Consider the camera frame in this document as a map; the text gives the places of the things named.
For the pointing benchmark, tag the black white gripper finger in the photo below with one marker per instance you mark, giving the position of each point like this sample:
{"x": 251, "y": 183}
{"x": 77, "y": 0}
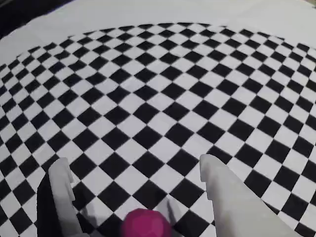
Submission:
{"x": 61, "y": 197}

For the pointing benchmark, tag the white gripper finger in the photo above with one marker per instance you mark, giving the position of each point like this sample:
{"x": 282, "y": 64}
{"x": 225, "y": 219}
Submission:
{"x": 234, "y": 209}

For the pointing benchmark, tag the pink ball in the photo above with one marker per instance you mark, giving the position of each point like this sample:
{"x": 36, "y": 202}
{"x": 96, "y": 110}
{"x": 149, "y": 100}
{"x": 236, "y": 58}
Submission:
{"x": 145, "y": 224}

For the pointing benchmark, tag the black and white checkerboard mat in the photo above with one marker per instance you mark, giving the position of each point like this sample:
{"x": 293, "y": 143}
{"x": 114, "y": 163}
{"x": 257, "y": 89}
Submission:
{"x": 158, "y": 98}

